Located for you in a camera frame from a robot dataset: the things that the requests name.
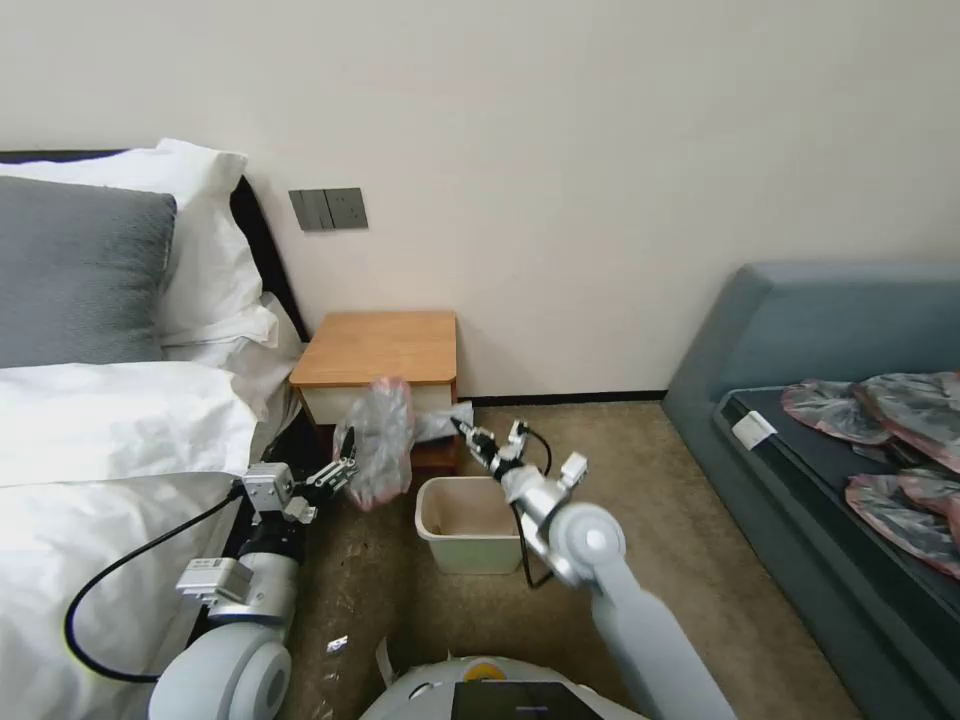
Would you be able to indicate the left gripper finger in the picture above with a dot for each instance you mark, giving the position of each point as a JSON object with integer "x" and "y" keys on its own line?
{"x": 346, "y": 450}
{"x": 306, "y": 511}

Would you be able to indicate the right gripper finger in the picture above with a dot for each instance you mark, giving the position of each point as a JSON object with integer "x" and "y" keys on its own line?
{"x": 478, "y": 450}
{"x": 466, "y": 429}

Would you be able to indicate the clear red-edged garbage bag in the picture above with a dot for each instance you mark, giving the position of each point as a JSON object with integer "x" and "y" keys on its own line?
{"x": 829, "y": 412}
{"x": 919, "y": 409}
{"x": 379, "y": 442}
{"x": 907, "y": 517}

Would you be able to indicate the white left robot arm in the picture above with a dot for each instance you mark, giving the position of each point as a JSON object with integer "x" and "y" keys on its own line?
{"x": 240, "y": 660}

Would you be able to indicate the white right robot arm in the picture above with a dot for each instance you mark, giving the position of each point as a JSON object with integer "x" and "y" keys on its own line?
{"x": 630, "y": 607}

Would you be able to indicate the cream plastic trash can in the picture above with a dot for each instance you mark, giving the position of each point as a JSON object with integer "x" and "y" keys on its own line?
{"x": 469, "y": 536}

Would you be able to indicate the wooden nightstand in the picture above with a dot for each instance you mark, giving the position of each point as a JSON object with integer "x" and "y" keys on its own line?
{"x": 375, "y": 349}

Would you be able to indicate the small plastic scrap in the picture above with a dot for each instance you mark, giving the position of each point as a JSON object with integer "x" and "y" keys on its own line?
{"x": 337, "y": 643}

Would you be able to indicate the white paper strip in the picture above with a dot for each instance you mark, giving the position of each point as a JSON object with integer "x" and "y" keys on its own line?
{"x": 385, "y": 661}

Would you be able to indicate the white duvet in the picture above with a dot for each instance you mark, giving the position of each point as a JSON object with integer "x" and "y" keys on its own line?
{"x": 105, "y": 480}

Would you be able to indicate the white robot front shell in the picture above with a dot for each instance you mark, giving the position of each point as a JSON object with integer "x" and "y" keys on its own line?
{"x": 480, "y": 690}

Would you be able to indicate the white pillow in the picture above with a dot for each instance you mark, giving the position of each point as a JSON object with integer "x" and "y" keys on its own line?
{"x": 206, "y": 240}

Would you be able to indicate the white tag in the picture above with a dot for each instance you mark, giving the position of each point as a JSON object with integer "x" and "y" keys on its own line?
{"x": 754, "y": 428}

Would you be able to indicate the grey pillow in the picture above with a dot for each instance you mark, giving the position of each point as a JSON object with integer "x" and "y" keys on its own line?
{"x": 79, "y": 274}

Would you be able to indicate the blue-grey sofa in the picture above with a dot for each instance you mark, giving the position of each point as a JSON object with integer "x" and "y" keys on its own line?
{"x": 810, "y": 322}

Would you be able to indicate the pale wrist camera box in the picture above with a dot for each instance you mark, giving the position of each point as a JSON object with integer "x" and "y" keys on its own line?
{"x": 267, "y": 487}
{"x": 517, "y": 435}

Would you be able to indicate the grey wall switch panel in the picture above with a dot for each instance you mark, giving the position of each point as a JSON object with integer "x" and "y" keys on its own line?
{"x": 328, "y": 208}

